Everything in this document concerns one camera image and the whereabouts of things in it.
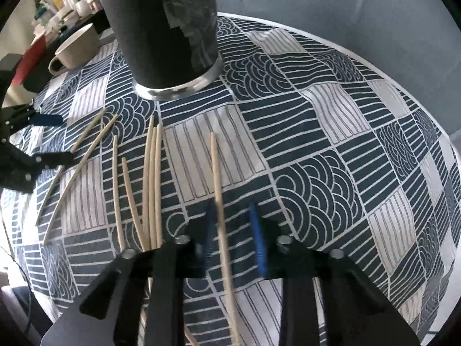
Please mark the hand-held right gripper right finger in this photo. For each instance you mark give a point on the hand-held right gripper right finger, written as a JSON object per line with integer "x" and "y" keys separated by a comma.
{"x": 257, "y": 238}

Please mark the blue white patterned tablecloth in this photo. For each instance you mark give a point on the blue white patterned tablecloth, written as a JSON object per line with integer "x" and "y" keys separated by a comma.
{"x": 306, "y": 133}

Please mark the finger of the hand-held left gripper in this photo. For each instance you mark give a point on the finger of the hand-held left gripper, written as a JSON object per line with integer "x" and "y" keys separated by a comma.
{"x": 46, "y": 119}
{"x": 54, "y": 159}

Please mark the black tumbler cup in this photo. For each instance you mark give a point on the black tumbler cup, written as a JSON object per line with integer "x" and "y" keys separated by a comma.
{"x": 144, "y": 25}

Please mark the white ceramic mug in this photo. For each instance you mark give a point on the white ceramic mug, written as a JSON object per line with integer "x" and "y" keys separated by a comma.
{"x": 79, "y": 50}

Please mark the long pale wooden chopstick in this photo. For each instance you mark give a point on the long pale wooden chopstick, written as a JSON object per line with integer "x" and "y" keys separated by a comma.
{"x": 215, "y": 173}

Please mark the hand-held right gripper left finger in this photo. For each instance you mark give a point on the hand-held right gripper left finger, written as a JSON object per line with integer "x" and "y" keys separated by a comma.
{"x": 207, "y": 230}

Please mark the red container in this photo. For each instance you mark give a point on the red container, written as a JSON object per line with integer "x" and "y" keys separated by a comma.
{"x": 32, "y": 57}

